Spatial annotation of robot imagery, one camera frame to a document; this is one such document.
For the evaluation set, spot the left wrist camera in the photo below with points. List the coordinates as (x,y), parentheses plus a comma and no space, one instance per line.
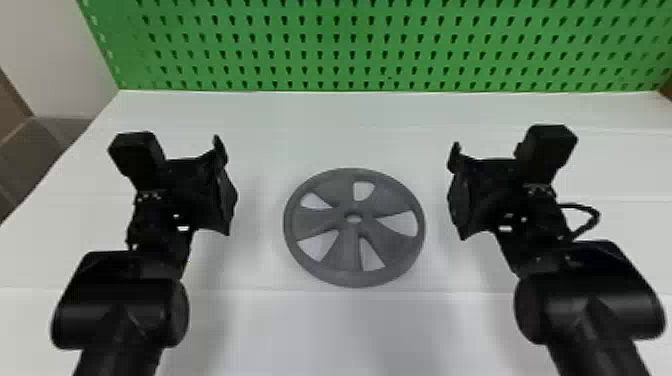
(135,155)

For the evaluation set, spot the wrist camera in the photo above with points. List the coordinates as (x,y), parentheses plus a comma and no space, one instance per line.
(135,155)
(544,148)

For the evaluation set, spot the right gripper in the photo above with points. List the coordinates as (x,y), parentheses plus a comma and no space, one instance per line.
(493,197)

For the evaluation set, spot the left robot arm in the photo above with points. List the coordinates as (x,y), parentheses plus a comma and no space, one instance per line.
(120,299)

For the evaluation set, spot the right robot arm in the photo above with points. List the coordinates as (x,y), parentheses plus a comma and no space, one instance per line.
(582,299)

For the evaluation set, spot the grey wheel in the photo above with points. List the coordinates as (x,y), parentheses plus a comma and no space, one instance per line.
(354,228)

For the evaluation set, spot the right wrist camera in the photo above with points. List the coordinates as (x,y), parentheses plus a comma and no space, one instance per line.
(544,148)

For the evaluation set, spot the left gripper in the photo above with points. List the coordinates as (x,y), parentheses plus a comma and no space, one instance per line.
(190,195)

